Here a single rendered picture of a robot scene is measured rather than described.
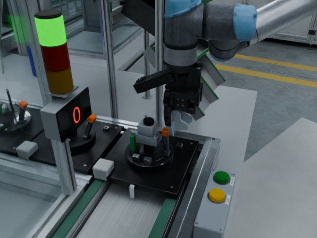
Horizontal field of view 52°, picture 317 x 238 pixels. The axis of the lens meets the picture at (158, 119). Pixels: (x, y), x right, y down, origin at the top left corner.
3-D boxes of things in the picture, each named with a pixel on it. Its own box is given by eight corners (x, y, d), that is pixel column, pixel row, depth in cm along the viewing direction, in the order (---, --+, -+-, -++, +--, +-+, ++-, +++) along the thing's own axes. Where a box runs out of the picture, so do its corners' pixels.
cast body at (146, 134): (162, 138, 93) (162, 117, 89) (156, 147, 89) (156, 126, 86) (135, 132, 95) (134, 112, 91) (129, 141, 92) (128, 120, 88)
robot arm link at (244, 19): (250, 20, 77) (203, 18, 78) (259, -4, 66) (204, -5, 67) (248, 52, 76) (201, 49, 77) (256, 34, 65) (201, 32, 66)
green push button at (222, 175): (229, 177, 90) (230, 172, 89) (227, 187, 86) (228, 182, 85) (215, 174, 91) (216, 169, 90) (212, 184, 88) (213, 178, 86)
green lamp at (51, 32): (71, 39, 63) (68, 13, 61) (56, 47, 59) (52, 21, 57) (49, 36, 65) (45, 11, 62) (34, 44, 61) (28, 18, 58)
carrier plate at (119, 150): (198, 146, 102) (199, 140, 101) (176, 199, 83) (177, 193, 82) (128, 131, 109) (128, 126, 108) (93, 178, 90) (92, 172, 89)
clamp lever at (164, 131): (171, 149, 92) (170, 127, 88) (168, 154, 91) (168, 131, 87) (158, 148, 93) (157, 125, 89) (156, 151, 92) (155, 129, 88)
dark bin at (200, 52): (209, 50, 107) (220, 31, 102) (193, 63, 97) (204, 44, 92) (142, 4, 111) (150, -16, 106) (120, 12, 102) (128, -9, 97)
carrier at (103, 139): (124, 131, 109) (122, 98, 103) (88, 177, 90) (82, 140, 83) (62, 118, 116) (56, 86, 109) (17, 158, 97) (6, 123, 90)
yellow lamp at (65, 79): (78, 85, 69) (75, 63, 66) (65, 96, 65) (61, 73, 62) (58, 82, 70) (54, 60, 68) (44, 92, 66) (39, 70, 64)
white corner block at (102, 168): (115, 171, 92) (114, 160, 90) (108, 182, 88) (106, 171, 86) (100, 168, 93) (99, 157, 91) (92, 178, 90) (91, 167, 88)
